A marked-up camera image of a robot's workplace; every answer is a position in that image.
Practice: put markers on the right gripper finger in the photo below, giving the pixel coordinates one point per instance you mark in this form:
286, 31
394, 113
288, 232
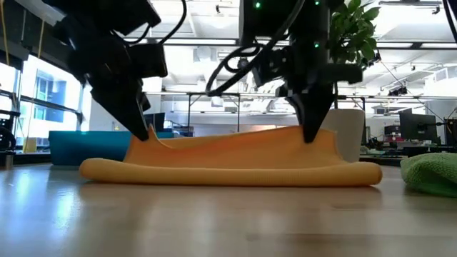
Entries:
312, 114

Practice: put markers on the orange microfiber towel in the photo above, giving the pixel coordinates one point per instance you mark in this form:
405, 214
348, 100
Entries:
232, 160

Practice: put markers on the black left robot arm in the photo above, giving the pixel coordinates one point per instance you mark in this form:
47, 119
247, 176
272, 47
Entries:
107, 14

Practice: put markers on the green microfiber towel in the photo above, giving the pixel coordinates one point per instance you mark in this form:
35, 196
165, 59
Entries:
432, 173

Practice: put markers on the small black monitor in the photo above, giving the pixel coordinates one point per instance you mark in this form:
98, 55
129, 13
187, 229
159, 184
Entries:
157, 123

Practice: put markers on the white plant pot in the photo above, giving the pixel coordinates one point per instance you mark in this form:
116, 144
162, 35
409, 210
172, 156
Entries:
351, 135

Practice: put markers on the green leafy plant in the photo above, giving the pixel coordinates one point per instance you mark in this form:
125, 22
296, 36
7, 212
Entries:
353, 35

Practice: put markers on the teal plastic bin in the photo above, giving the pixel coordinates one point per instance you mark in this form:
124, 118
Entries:
89, 148

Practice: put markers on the black ceiling spotlight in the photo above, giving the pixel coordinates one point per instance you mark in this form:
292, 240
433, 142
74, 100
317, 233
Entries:
243, 63

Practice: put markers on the ceiling light bar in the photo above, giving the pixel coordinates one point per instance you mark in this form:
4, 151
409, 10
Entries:
200, 41
400, 45

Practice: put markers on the large black monitor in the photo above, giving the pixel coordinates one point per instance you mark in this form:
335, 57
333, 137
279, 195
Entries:
417, 126

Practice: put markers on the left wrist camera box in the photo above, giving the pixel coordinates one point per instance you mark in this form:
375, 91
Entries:
150, 60

